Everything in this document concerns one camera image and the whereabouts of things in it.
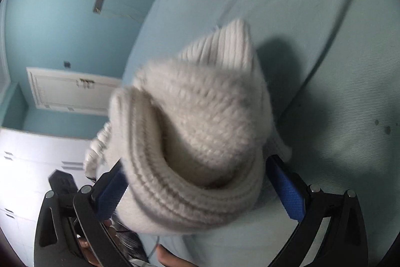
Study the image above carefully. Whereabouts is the white door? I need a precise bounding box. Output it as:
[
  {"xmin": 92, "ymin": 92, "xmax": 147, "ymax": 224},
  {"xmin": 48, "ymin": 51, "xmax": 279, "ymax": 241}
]
[{"xmin": 26, "ymin": 67, "xmax": 121, "ymax": 116}]

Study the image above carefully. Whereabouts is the white puffer jacket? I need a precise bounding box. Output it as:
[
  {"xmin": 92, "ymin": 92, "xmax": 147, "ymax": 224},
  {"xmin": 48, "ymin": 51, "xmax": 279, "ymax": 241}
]
[{"xmin": 83, "ymin": 122, "xmax": 111, "ymax": 182}]

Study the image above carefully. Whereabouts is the person's hand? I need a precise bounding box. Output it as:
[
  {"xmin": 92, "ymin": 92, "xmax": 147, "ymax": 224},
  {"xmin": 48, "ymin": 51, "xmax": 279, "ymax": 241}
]
[{"xmin": 76, "ymin": 219, "xmax": 196, "ymax": 267}]

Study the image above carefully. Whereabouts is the yellow cable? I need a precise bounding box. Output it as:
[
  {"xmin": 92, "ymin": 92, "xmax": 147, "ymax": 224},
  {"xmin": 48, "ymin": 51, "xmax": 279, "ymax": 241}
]
[{"xmin": 102, "ymin": 0, "xmax": 148, "ymax": 25}]

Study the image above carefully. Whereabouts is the white wardrobe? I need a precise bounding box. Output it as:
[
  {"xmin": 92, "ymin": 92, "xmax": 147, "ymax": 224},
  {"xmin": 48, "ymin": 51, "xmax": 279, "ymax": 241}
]
[{"xmin": 1, "ymin": 128, "xmax": 90, "ymax": 266}]

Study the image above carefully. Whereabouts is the light blue bed sheet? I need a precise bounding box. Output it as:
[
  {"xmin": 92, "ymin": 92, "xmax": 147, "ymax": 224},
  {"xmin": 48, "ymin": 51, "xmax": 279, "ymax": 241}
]
[{"xmin": 123, "ymin": 0, "xmax": 399, "ymax": 266}]

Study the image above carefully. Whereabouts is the cream and blue knit sweater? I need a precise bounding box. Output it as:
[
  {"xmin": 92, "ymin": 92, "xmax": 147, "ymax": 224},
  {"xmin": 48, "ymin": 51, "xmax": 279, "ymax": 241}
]
[{"xmin": 104, "ymin": 20, "xmax": 290, "ymax": 235}]

